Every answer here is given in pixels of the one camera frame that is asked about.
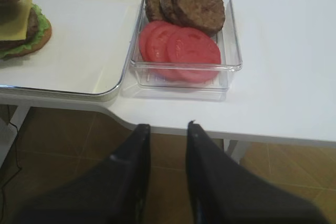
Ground brown burger patty on burger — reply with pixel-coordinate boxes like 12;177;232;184
0;8;38;50

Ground left red tomato slice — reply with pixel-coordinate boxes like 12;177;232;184
139;21;165;61

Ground clear bin patties and tomatoes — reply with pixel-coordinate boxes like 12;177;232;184
129;0;243;99

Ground white rectangular serving tray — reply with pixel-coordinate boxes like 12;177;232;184
1;0;142;101

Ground middle brown patty in bin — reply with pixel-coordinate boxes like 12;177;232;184
160;0;182;26

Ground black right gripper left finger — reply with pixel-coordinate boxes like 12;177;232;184
14;124;151;223

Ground black cable under table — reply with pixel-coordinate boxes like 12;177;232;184
0;122;23;224

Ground brown patty in bin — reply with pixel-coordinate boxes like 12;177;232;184
160;0;182;26
145;0;169;22
172;0;225;37

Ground middle red tomato slice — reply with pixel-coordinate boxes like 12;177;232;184
145;24;181;62

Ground white paper tray liner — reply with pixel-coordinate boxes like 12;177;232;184
1;0;141;94

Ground red tomato slice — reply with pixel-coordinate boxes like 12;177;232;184
166;28;221;65
145;24;181;62
139;21;165;61

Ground bottom bun of burger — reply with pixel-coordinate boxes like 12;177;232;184
1;18;52;58

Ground left brown patty in bin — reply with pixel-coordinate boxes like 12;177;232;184
145;0;169;22

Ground front red tomato slice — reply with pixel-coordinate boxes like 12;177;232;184
166;28;221;65

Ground front brown patty in bin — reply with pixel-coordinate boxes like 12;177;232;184
172;0;225;37

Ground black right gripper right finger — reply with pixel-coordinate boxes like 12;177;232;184
186;121;328;223

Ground green lettuce leaf on burger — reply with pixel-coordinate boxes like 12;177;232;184
1;4;49;56

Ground yellow cheese slice on burger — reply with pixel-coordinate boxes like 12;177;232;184
0;0;32;41

